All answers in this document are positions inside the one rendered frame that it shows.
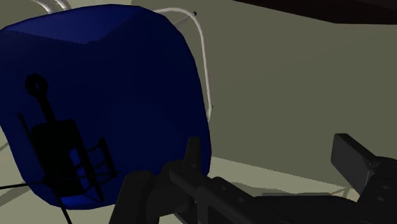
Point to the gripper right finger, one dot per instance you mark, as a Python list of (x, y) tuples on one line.
[(350, 158)]

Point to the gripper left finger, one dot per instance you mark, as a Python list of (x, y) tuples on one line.
[(186, 186)]

